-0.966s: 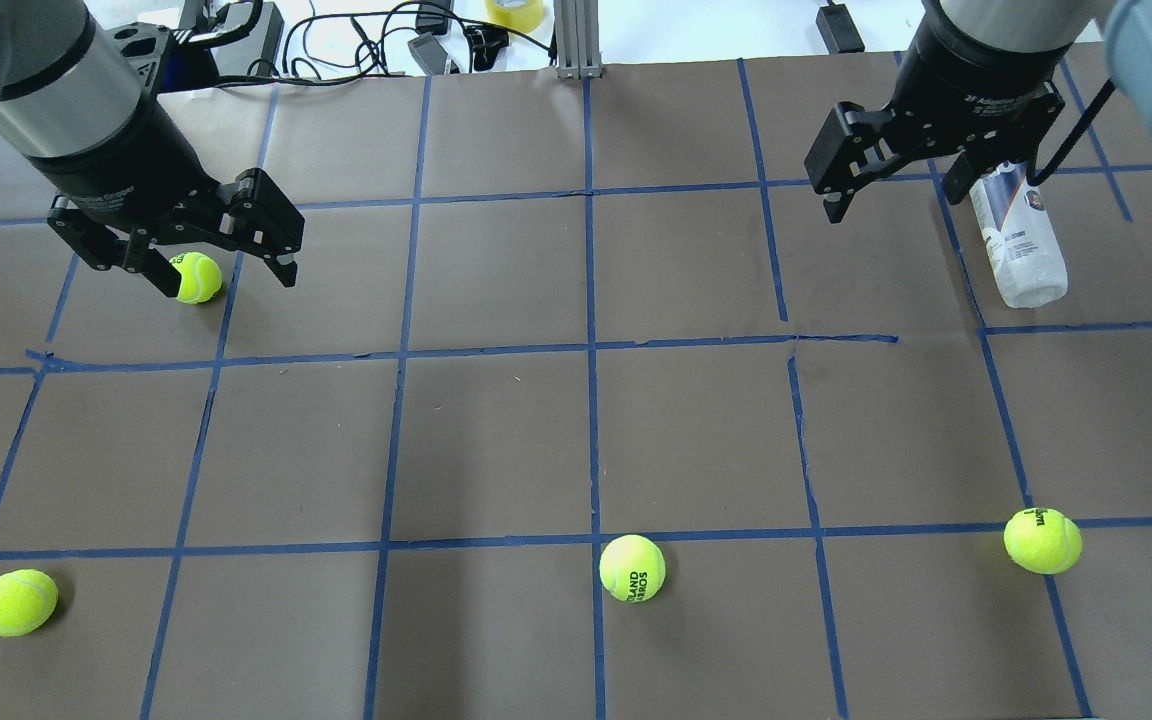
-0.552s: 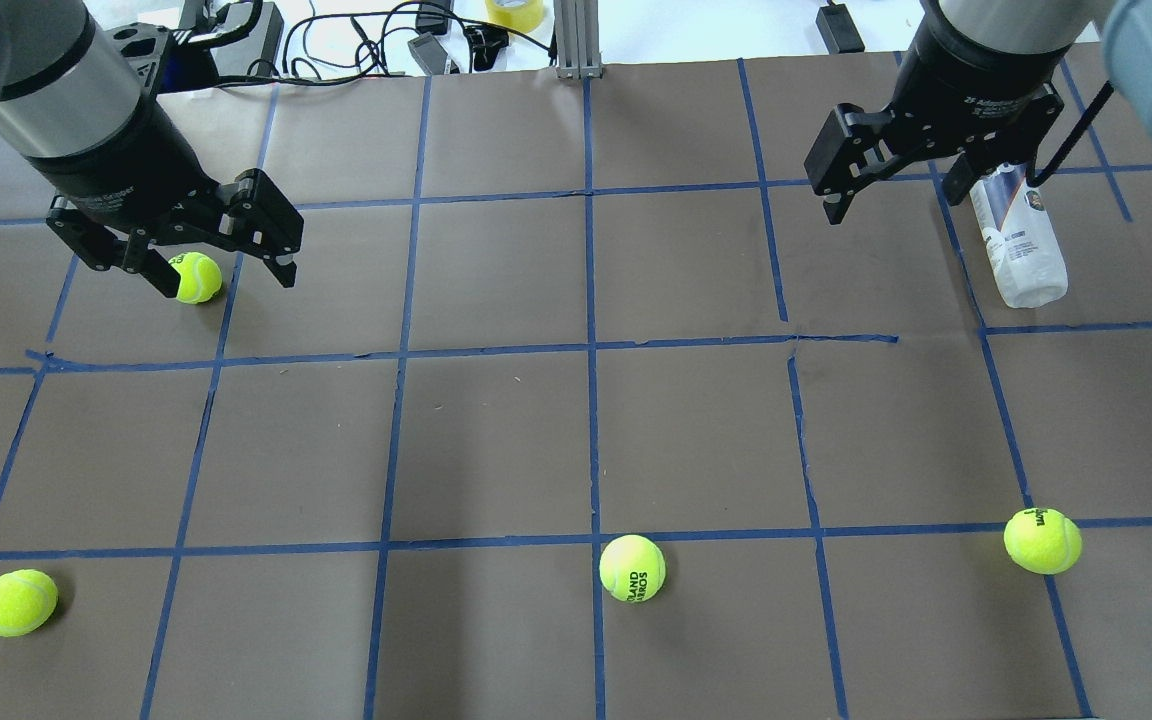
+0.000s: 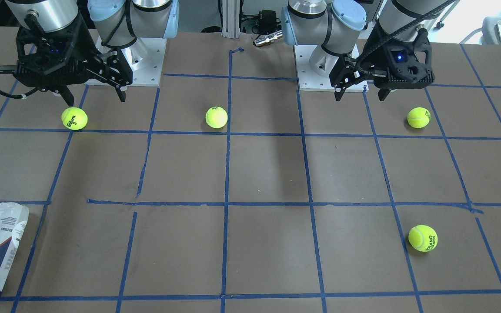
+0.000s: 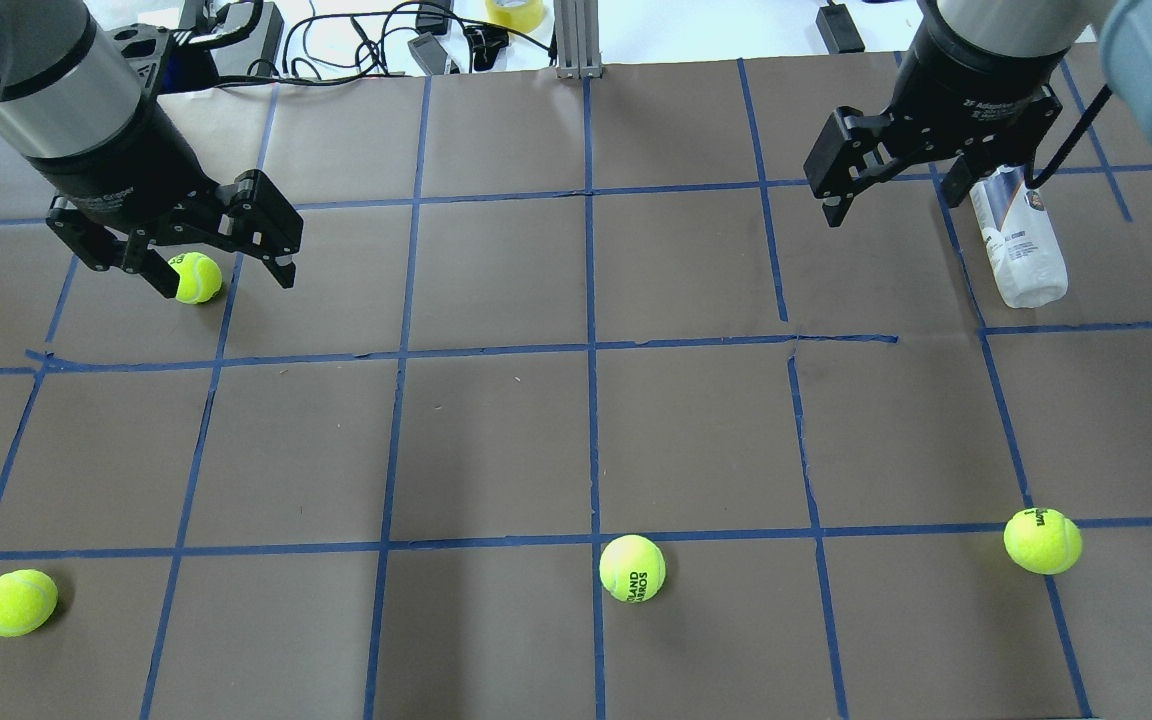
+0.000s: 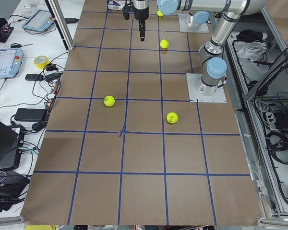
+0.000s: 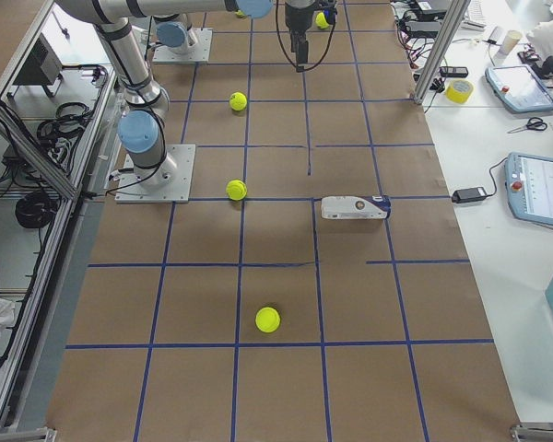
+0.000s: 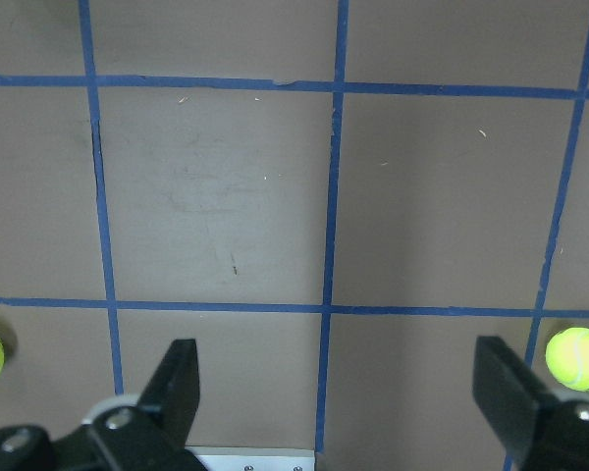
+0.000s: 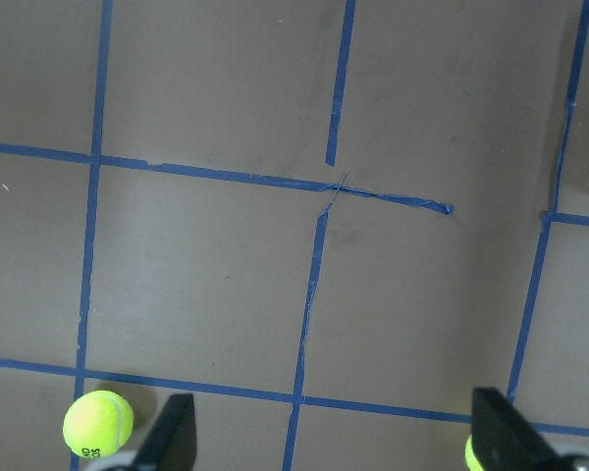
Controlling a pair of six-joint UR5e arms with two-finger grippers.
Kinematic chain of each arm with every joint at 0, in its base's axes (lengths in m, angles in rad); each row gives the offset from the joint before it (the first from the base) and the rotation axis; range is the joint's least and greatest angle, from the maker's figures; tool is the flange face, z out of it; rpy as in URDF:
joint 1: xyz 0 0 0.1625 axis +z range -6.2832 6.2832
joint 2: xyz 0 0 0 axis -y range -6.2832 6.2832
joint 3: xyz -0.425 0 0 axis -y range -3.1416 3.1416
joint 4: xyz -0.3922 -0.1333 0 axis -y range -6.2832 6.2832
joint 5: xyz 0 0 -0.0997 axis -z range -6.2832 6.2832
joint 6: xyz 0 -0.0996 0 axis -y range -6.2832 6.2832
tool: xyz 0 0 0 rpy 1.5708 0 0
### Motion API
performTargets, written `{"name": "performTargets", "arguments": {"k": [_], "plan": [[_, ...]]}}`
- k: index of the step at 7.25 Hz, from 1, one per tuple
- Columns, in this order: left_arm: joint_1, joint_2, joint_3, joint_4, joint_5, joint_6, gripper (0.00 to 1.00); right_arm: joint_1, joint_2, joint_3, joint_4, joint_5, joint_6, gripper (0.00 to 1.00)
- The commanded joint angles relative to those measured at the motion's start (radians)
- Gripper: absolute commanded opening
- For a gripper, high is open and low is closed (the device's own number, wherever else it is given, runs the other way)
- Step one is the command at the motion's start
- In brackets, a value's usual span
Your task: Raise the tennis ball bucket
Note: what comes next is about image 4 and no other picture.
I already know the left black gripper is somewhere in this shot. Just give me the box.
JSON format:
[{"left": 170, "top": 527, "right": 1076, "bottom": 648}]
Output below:
[{"left": 31, "top": 100, "right": 305, "bottom": 300}]

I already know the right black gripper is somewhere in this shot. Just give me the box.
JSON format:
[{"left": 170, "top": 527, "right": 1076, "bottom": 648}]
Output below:
[{"left": 803, "top": 22, "right": 1064, "bottom": 228}]

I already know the white tennis ball can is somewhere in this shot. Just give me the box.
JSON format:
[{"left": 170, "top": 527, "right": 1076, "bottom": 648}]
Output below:
[{"left": 969, "top": 167, "right": 1069, "bottom": 309}]

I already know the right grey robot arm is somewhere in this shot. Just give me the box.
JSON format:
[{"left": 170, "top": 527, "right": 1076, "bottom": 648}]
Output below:
[{"left": 804, "top": 1, "right": 1152, "bottom": 228}]

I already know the tennis ball under left gripper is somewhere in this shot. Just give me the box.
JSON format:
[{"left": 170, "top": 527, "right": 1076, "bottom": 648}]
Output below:
[{"left": 168, "top": 252, "right": 223, "bottom": 305}]

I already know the tennis ball bottom right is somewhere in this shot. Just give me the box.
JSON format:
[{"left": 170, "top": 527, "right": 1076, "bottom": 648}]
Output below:
[{"left": 1005, "top": 507, "right": 1084, "bottom": 577}]

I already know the tennis ball bottom left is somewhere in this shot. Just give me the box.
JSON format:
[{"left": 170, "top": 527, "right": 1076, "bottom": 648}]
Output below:
[{"left": 0, "top": 569, "right": 59, "bottom": 638}]

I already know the tennis ball bottom centre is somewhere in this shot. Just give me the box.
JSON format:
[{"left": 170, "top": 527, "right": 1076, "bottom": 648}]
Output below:
[{"left": 598, "top": 535, "right": 667, "bottom": 602}]

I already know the black power adapter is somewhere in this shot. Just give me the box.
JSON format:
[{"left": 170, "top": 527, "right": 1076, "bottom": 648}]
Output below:
[{"left": 814, "top": 1, "right": 867, "bottom": 55}]

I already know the small grey device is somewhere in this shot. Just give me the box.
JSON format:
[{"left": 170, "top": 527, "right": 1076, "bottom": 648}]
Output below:
[{"left": 407, "top": 33, "right": 460, "bottom": 76}]

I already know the yellow tape roll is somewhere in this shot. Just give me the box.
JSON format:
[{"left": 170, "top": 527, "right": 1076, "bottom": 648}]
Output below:
[{"left": 484, "top": 0, "right": 547, "bottom": 35}]

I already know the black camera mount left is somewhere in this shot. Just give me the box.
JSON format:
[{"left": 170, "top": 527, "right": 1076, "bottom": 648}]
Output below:
[{"left": 111, "top": 0, "right": 285, "bottom": 96}]

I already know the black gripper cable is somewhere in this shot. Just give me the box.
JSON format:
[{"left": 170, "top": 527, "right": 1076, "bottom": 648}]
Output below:
[{"left": 1026, "top": 85, "right": 1113, "bottom": 191}]

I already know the black cable bundle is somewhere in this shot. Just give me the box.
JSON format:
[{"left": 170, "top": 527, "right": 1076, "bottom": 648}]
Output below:
[{"left": 276, "top": 0, "right": 558, "bottom": 81}]

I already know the aluminium frame post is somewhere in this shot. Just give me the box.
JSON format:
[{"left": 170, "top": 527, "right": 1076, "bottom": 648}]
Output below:
[{"left": 552, "top": 0, "right": 604, "bottom": 79}]

